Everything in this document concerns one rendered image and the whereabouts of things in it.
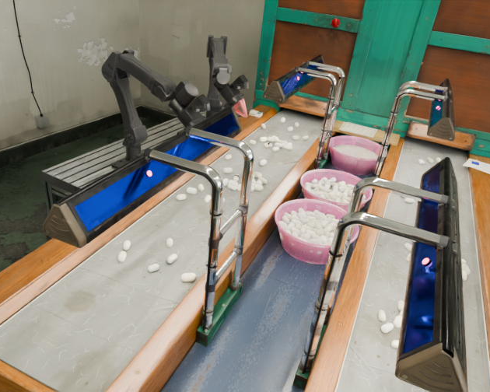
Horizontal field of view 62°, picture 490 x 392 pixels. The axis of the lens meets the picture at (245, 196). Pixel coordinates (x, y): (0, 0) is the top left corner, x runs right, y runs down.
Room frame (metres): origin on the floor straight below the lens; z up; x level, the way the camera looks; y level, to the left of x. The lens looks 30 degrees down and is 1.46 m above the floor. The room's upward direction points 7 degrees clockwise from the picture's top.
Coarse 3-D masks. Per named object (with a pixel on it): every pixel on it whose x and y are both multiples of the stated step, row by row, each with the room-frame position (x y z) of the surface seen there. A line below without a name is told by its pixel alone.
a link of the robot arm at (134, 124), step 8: (120, 72) 1.58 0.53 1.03; (112, 80) 1.56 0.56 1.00; (120, 80) 1.56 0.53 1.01; (128, 80) 1.60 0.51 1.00; (112, 88) 1.57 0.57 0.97; (120, 88) 1.55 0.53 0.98; (128, 88) 1.59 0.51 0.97; (120, 96) 1.56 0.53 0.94; (128, 96) 1.57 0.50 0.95; (120, 104) 1.56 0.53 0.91; (128, 104) 1.55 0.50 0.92; (128, 112) 1.54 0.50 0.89; (136, 112) 1.57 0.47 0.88; (128, 120) 1.53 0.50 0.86; (136, 120) 1.55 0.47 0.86; (128, 128) 1.53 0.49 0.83; (136, 128) 1.53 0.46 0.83; (144, 128) 1.56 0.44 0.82; (136, 136) 1.51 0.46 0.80; (144, 136) 1.55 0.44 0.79; (136, 144) 1.53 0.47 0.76
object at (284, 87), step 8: (320, 56) 1.98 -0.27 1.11; (304, 64) 1.75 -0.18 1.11; (288, 72) 1.56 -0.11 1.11; (280, 80) 1.45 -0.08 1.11; (288, 80) 1.52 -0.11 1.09; (296, 80) 1.59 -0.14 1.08; (304, 80) 1.67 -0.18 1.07; (312, 80) 1.76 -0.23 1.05; (272, 88) 1.42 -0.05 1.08; (280, 88) 1.42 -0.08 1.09; (288, 88) 1.49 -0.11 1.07; (296, 88) 1.55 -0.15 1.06; (264, 96) 1.43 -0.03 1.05; (272, 96) 1.42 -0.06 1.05; (280, 96) 1.41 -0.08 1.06; (288, 96) 1.46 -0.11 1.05
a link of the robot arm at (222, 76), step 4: (212, 64) 1.84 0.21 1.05; (212, 68) 1.83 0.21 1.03; (220, 68) 1.75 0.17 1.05; (224, 68) 1.75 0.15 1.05; (212, 72) 1.82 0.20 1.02; (216, 72) 1.79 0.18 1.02; (220, 72) 1.74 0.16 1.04; (224, 72) 1.75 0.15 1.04; (228, 72) 1.85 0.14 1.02; (212, 76) 1.83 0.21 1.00; (216, 76) 1.73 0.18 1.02; (220, 76) 1.73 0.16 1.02; (224, 76) 1.74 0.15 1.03; (228, 76) 1.74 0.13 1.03; (216, 80) 1.73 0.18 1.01; (220, 80) 1.72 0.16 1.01; (224, 80) 1.73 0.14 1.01; (228, 80) 1.73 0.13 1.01; (216, 84) 1.76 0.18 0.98; (220, 84) 1.73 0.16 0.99; (224, 84) 1.72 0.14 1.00
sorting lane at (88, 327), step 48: (144, 240) 0.93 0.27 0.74; (192, 240) 0.96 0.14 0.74; (96, 288) 0.72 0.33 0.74; (144, 288) 0.74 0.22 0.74; (0, 336) 0.56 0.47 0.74; (48, 336) 0.57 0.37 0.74; (96, 336) 0.59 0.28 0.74; (144, 336) 0.60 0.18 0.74; (48, 384) 0.47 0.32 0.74; (96, 384) 0.48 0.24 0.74
